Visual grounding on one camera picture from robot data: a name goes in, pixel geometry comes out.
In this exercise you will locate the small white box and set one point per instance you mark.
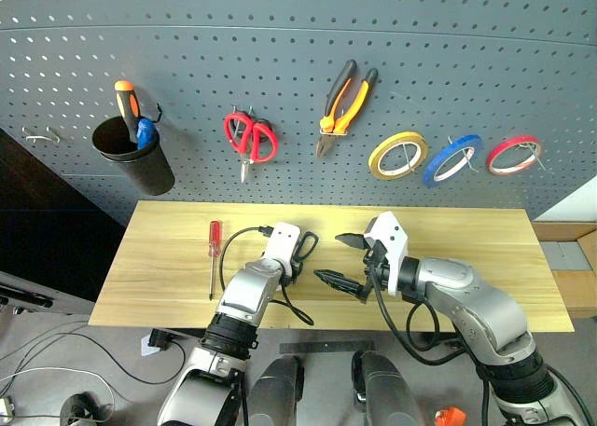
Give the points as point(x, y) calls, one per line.
point(5, 409)

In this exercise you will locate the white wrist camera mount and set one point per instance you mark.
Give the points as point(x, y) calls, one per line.
point(394, 244)
point(284, 239)

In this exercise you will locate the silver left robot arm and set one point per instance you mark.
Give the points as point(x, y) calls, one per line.
point(247, 291)

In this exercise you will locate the black power adapter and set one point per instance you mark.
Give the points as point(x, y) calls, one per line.
point(161, 338)

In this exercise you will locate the black flat metal strip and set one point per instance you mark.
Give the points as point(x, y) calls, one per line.
point(326, 347)

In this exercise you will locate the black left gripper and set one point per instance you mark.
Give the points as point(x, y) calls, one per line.
point(297, 264)

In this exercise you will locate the dark cabinet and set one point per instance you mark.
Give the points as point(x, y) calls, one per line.
point(42, 221)

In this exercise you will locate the yellow tape roll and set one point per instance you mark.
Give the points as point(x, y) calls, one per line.
point(374, 160)

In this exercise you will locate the orange plastic object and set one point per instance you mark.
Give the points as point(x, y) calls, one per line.
point(451, 417)

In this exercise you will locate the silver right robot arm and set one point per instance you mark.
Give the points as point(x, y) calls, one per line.
point(466, 291)

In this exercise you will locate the black metal cup holder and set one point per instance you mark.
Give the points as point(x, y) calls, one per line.
point(149, 169)

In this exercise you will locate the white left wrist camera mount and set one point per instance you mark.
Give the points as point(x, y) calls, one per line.
point(284, 239)

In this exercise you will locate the dark grey rounded leg cover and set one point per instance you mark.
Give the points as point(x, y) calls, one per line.
point(387, 393)
point(277, 393)

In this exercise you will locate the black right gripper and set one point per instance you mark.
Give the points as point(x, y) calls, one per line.
point(377, 263)

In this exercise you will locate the silver scissors pegboard hook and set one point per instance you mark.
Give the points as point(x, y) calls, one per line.
point(242, 113)

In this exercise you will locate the black round floor object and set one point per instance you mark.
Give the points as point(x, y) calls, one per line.
point(77, 409)

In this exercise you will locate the grey metal pegboard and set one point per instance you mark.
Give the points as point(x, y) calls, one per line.
point(298, 48)

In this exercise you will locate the red tape roll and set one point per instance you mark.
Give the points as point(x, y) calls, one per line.
point(492, 158)

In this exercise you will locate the white paper label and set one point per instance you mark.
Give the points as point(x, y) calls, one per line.
point(147, 349)

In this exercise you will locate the brown wooden crate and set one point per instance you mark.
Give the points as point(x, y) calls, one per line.
point(576, 286)

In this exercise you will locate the black cup pegboard hook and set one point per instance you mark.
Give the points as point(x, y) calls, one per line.
point(159, 111)

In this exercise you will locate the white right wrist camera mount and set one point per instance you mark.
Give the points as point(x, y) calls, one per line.
point(394, 244)

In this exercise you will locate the silver pliers pegboard hook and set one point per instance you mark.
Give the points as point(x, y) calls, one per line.
point(335, 132)

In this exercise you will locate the blue tape roll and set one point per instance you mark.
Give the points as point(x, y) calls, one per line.
point(431, 167)

